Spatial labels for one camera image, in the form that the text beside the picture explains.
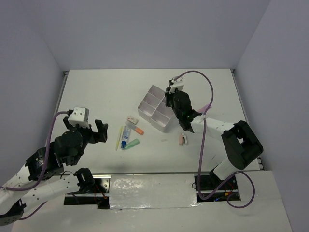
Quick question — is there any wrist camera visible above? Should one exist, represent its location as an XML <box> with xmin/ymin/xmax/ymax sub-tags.
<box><xmin>166</xmin><ymin>76</ymin><xmax>184</xmax><ymax>94</ymax></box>
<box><xmin>68</xmin><ymin>107</ymin><xmax>90</xmax><ymax>128</ymax></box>

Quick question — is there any orange highlighter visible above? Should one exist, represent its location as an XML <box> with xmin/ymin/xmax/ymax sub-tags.
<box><xmin>125</xmin><ymin>121</ymin><xmax>144</xmax><ymax>135</ymax></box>

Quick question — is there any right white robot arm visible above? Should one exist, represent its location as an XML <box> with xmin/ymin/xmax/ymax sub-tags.
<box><xmin>165</xmin><ymin>87</ymin><xmax>264</xmax><ymax>189</ymax></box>

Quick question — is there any yellow white pen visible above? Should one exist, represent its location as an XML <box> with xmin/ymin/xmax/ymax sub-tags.
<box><xmin>115</xmin><ymin>126</ymin><xmax>123</xmax><ymax>151</ymax></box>

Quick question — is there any blue white glue tube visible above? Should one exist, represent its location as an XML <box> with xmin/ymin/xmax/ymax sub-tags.
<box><xmin>121</xmin><ymin>126</ymin><xmax>131</xmax><ymax>149</ymax></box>

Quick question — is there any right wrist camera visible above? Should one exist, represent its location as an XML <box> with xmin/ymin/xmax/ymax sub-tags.
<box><xmin>166</xmin><ymin>76</ymin><xmax>184</xmax><ymax>94</ymax></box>

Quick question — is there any pink small stapler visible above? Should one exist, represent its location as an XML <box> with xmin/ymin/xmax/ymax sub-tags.
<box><xmin>179</xmin><ymin>132</ymin><xmax>188</xmax><ymax>146</ymax></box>

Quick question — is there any green highlighter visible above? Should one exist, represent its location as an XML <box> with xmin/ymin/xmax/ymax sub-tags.
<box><xmin>125</xmin><ymin>139</ymin><xmax>140</xmax><ymax>150</ymax></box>

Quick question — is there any white compartment organizer box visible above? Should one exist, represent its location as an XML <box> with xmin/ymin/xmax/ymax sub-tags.
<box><xmin>138</xmin><ymin>85</ymin><xmax>175</xmax><ymax>132</ymax></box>

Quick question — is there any white eraser with sleeve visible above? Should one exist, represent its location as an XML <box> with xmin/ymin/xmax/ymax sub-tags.
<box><xmin>127</xmin><ymin>116</ymin><xmax>139</xmax><ymax>125</ymax></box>

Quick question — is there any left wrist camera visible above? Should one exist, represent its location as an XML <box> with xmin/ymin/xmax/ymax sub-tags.
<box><xmin>68</xmin><ymin>107</ymin><xmax>90</xmax><ymax>128</ymax></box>

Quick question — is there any purple highlighter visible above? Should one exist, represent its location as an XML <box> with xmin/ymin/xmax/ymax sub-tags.
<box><xmin>197</xmin><ymin>104</ymin><xmax>211</xmax><ymax>114</ymax></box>

